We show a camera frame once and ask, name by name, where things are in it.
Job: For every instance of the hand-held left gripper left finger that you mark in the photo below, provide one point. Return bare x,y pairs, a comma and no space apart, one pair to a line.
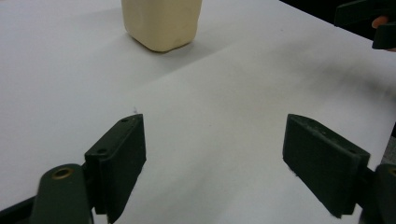
120,161

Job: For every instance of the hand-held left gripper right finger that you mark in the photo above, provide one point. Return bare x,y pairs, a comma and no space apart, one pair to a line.
323,165

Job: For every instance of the beige square cup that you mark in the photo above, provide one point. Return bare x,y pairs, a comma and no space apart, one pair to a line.
162,25

